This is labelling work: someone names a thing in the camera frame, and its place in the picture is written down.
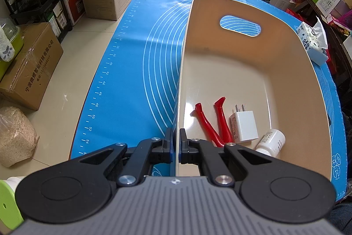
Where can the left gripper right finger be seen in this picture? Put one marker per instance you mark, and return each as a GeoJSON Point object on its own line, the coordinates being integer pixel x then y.
{"type": "Point", "coordinates": [207, 158]}

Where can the bag of grain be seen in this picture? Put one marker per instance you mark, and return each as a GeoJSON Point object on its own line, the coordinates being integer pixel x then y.
{"type": "Point", "coordinates": [18, 136]}

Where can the red plastic pliers tool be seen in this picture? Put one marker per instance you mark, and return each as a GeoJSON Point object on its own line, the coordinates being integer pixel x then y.
{"type": "Point", "coordinates": [223, 135]}

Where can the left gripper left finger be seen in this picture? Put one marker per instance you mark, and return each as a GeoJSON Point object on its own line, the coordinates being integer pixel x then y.
{"type": "Point", "coordinates": [138, 162]}

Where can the green white stool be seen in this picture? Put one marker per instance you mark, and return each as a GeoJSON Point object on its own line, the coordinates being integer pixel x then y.
{"type": "Point", "coordinates": [10, 214]}

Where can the beige plastic storage bin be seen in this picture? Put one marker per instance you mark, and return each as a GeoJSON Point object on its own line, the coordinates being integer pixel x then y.
{"type": "Point", "coordinates": [256, 61]}

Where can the green plastic container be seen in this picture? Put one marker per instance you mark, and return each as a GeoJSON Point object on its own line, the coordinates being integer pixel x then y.
{"type": "Point", "coordinates": [11, 44]}

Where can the floor cardboard box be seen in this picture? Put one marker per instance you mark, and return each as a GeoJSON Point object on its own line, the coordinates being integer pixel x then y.
{"type": "Point", "coordinates": [28, 76]}

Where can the white usb charger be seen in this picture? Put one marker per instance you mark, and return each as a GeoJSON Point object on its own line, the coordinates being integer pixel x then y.
{"type": "Point", "coordinates": [243, 125]}

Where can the white pill bottle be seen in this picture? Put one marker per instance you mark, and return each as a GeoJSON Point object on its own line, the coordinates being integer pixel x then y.
{"type": "Point", "coordinates": [271, 143]}

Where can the blue silicone baking mat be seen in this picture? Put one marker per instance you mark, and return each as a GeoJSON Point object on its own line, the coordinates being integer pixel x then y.
{"type": "Point", "coordinates": [134, 93]}

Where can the tissue box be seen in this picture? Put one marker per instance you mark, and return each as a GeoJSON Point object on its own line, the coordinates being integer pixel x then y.
{"type": "Point", "coordinates": [314, 41]}

